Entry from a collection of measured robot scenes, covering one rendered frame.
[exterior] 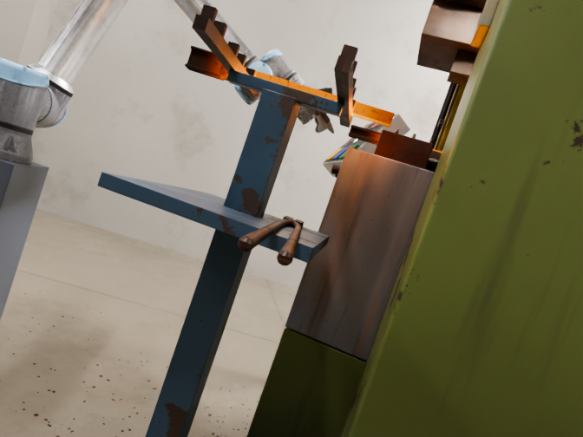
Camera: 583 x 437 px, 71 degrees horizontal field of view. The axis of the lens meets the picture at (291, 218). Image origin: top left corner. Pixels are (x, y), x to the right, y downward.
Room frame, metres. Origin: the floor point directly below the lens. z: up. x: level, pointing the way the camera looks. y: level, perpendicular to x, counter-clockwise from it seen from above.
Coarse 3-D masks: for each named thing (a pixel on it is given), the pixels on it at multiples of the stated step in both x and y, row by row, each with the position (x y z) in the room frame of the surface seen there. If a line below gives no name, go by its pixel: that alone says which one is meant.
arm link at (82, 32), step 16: (96, 0) 1.32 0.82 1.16; (112, 0) 1.34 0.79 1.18; (80, 16) 1.32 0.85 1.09; (96, 16) 1.33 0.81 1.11; (112, 16) 1.37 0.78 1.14; (64, 32) 1.31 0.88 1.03; (80, 32) 1.32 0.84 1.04; (96, 32) 1.35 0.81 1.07; (64, 48) 1.31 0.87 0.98; (80, 48) 1.33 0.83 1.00; (32, 64) 1.30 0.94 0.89; (48, 64) 1.30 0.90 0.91; (64, 64) 1.32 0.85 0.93; (80, 64) 1.36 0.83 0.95; (64, 80) 1.34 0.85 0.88; (64, 96) 1.34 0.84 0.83; (64, 112) 1.42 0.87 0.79
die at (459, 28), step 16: (432, 16) 1.06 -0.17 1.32; (448, 16) 1.06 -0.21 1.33; (464, 16) 1.05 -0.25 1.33; (480, 16) 1.04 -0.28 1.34; (432, 32) 1.06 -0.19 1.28; (448, 32) 1.05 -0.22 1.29; (464, 32) 1.04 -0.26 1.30; (432, 48) 1.12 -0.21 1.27; (448, 48) 1.09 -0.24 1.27; (464, 48) 1.07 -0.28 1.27; (416, 64) 1.26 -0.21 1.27; (432, 64) 1.22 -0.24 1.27; (448, 64) 1.19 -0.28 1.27
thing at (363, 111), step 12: (192, 48) 0.85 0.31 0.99; (192, 60) 0.86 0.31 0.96; (204, 60) 0.86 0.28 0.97; (216, 60) 0.85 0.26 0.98; (204, 72) 0.85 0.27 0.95; (216, 72) 0.85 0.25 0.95; (228, 72) 0.84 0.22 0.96; (288, 84) 0.82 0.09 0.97; (300, 84) 0.82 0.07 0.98; (324, 96) 0.81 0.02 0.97; (336, 96) 0.81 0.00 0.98; (360, 108) 0.81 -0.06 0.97; (372, 108) 0.80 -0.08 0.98; (372, 120) 0.81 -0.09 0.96; (384, 120) 0.80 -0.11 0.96
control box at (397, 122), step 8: (392, 120) 1.56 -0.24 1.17; (400, 120) 1.56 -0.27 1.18; (368, 128) 1.76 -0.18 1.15; (376, 128) 1.62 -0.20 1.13; (384, 128) 1.55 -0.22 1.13; (392, 128) 1.56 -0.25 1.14; (400, 128) 1.57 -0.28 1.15; (408, 128) 1.57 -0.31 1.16; (344, 144) 1.86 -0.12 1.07; (352, 144) 1.71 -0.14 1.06; (360, 144) 1.58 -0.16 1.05; (368, 144) 1.55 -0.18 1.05; (368, 152) 1.55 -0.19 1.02; (328, 160) 1.80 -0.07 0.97; (336, 160) 1.66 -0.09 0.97; (328, 168) 1.83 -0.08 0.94
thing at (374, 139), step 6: (354, 126) 1.15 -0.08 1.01; (354, 132) 1.16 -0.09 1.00; (360, 132) 1.15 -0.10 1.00; (366, 132) 1.15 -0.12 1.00; (372, 132) 1.14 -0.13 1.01; (378, 132) 1.13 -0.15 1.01; (354, 138) 1.17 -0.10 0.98; (360, 138) 1.15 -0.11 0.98; (366, 138) 1.14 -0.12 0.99; (372, 138) 1.14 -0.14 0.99; (378, 138) 1.14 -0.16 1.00
